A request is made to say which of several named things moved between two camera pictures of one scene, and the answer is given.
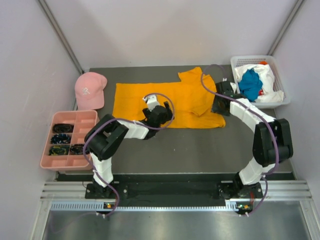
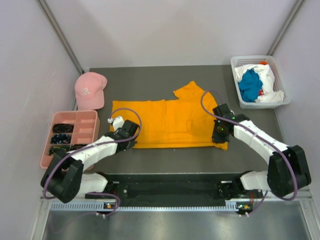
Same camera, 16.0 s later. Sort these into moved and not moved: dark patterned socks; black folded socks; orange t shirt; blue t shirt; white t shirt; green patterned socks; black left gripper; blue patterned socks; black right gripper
Moved: orange t shirt; black right gripper; black left gripper
Not moved: green patterned socks; blue t shirt; black folded socks; white t shirt; blue patterned socks; dark patterned socks
